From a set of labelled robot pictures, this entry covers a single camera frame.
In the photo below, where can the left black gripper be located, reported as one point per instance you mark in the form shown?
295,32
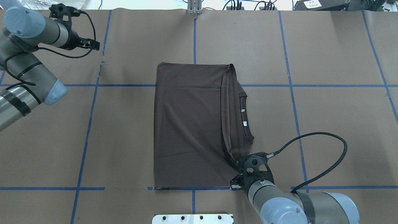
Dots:
73,40

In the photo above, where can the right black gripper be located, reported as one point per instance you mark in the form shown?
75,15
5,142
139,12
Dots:
237,181

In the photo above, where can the brown t-shirt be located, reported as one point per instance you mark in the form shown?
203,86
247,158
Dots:
201,126

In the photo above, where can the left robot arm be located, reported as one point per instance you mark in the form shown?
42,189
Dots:
24,30

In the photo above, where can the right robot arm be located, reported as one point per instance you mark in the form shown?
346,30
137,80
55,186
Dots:
274,206

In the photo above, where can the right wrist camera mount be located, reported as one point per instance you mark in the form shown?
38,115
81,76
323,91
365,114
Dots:
255,165

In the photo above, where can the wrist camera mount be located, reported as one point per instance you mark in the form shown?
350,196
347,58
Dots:
63,12
255,165

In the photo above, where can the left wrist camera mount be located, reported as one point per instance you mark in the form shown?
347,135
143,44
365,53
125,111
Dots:
63,12

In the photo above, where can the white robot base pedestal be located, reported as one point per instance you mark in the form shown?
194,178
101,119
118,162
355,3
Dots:
193,219

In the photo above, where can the aluminium frame post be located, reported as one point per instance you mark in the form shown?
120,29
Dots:
194,7

